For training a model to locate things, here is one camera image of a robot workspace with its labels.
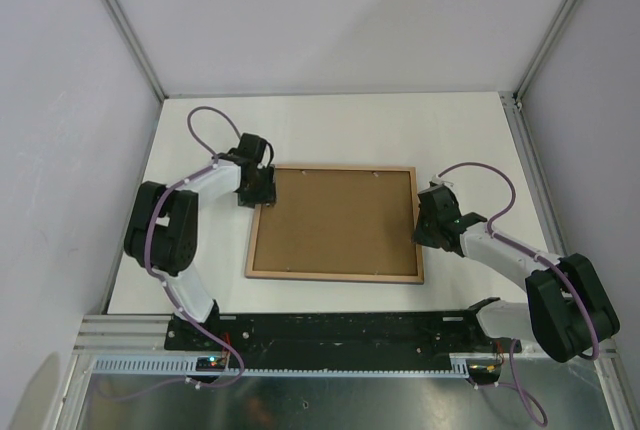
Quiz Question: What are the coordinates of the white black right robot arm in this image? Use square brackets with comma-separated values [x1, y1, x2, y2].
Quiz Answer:
[413, 184, 620, 363]

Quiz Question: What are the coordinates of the aluminium rail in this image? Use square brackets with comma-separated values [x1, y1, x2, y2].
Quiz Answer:
[73, 314, 617, 357]
[498, 92, 570, 255]

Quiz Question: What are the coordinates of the left aluminium corner post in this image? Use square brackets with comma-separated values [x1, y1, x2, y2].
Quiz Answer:
[101, 0, 167, 104]

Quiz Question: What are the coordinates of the aluminium front rail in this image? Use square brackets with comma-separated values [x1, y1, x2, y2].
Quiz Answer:
[73, 314, 617, 357]

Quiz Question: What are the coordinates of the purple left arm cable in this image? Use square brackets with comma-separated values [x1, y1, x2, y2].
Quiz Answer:
[94, 107, 246, 401]

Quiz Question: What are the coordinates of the right side aluminium rail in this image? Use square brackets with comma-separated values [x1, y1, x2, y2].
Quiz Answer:
[498, 92, 570, 255]

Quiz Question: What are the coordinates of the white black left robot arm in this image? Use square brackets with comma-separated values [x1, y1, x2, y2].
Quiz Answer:
[124, 133, 276, 350]

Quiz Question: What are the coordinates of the aluminium corner post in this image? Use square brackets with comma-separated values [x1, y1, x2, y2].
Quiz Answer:
[101, 0, 167, 104]
[512, 0, 582, 102]

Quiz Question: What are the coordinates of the brown cardboard backing board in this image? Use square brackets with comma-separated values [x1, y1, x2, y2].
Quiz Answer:
[252, 169, 420, 279]

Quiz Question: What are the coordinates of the wooden picture frame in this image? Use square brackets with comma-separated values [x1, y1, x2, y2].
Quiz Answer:
[243, 164, 426, 285]

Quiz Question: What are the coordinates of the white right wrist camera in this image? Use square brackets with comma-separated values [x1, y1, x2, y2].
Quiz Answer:
[430, 175, 453, 188]

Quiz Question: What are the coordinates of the right aluminium corner post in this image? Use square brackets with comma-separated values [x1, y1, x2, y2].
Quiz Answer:
[512, 0, 582, 102]

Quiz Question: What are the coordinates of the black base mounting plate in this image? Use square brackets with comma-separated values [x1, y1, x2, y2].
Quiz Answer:
[164, 309, 511, 372]

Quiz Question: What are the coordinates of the grey slotted cable duct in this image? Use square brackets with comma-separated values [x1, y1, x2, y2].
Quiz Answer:
[93, 355, 469, 379]

